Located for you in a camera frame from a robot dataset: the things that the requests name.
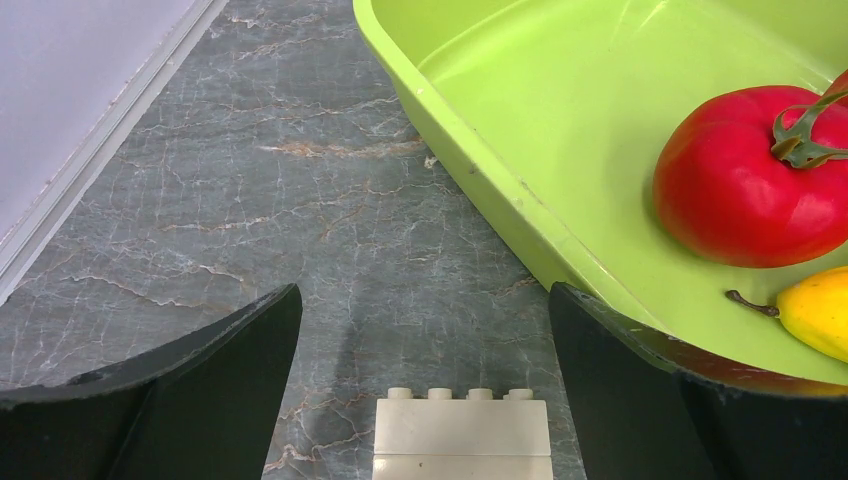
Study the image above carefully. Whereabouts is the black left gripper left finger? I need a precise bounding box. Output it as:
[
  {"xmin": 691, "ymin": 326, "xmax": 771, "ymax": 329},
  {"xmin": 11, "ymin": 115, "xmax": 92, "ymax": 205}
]
[{"xmin": 1, "ymin": 284, "xmax": 303, "ymax": 479}]

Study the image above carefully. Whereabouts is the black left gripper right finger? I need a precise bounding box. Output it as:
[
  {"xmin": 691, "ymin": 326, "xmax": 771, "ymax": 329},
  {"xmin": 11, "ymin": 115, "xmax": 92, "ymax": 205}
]
[{"xmin": 549, "ymin": 282, "xmax": 847, "ymax": 479}]

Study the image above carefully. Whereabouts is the red fake tomato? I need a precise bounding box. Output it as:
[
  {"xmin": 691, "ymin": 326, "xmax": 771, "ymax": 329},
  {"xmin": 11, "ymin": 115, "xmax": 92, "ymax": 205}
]
[{"xmin": 652, "ymin": 85, "xmax": 847, "ymax": 268}]

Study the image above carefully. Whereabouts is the red fake pomegranate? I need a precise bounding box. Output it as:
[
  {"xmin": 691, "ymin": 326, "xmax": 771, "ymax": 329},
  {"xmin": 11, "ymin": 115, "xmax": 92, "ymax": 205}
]
[{"xmin": 823, "ymin": 70, "xmax": 848, "ymax": 96}]

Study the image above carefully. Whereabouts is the white toy brick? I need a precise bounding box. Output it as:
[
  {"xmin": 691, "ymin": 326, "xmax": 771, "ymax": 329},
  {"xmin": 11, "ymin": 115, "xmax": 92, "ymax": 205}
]
[{"xmin": 372, "ymin": 387, "xmax": 554, "ymax": 480}]

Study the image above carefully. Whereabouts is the green plastic basin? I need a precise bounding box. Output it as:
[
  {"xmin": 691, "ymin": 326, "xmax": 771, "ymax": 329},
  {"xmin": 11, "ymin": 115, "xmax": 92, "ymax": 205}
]
[{"xmin": 353, "ymin": 1, "xmax": 847, "ymax": 384}]

